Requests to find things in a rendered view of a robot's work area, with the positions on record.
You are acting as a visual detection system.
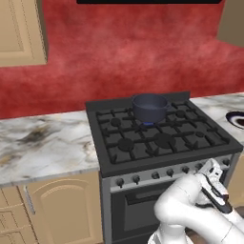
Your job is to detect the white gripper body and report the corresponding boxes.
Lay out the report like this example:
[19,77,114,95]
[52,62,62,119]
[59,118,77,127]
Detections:
[198,157,225,186]

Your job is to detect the beige wall cupboard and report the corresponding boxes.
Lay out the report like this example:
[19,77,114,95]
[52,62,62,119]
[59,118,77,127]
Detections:
[216,0,244,50]
[0,0,50,69]

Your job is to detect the beige base cupboard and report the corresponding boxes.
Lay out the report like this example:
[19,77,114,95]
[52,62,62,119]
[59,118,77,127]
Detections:
[226,152,244,209]

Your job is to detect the beige arched cupboard door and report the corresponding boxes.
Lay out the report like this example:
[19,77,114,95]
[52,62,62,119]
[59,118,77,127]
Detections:
[24,172,105,244]

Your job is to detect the black range hood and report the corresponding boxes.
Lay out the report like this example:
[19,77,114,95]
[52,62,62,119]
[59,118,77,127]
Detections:
[75,0,223,5]

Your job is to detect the beige drawer front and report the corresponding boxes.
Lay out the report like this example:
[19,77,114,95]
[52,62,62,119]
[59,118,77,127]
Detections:
[0,186,26,211]
[0,224,38,244]
[0,204,32,231]

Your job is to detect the dark oven door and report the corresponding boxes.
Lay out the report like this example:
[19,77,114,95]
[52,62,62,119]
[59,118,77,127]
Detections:
[110,179,204,244]

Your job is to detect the dark blue cooking pot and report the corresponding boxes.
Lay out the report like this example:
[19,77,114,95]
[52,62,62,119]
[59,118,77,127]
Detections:
[131,92,170,125]

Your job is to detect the dark oven door handle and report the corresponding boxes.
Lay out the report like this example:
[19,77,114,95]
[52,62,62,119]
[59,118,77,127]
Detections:
[124,186,180,206]

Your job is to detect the silver cupboard door handle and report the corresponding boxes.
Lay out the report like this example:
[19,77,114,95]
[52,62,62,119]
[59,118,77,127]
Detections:
[23,184,36,216]

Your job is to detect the dark grey stove with oven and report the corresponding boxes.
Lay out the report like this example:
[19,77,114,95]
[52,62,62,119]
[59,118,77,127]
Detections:
[84,91,244,244]

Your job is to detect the white and black bowl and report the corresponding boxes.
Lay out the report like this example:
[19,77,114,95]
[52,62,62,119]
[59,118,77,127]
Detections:
[225,111,244,131]

